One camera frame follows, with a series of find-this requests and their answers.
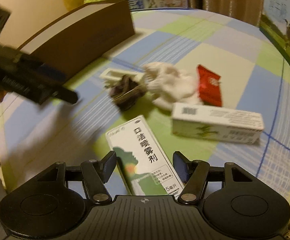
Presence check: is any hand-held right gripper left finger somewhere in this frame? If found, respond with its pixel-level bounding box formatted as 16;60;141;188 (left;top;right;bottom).
32;151;117;204

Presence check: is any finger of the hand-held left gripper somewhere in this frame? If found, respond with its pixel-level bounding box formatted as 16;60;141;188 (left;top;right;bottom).
41;64;68;83
51;82;79;104

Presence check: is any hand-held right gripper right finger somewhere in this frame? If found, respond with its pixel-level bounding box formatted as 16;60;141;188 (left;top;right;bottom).
172;151;256;204

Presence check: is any wide white green medicine box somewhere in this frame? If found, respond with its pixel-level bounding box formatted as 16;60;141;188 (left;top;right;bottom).
105;115;185;201

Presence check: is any brown storage box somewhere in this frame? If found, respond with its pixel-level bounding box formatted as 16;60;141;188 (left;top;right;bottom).
17;0;136;83

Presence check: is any slim white green medicine box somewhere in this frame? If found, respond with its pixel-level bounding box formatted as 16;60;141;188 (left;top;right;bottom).
171;102;265;145

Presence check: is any white sock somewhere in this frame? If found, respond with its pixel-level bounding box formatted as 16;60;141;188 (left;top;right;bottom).
143;62;203;111

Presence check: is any red snack packet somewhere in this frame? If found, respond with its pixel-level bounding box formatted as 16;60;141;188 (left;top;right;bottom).
196;64;223;108

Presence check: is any plaid tablecloth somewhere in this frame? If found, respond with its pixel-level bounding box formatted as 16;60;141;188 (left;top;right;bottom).
0;7;290;198

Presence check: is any brown curtain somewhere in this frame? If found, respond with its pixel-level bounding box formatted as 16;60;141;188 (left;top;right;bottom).
185;0;268;28

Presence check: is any green milk carton box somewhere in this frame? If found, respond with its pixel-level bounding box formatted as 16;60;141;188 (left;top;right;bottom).
258;0;290;77

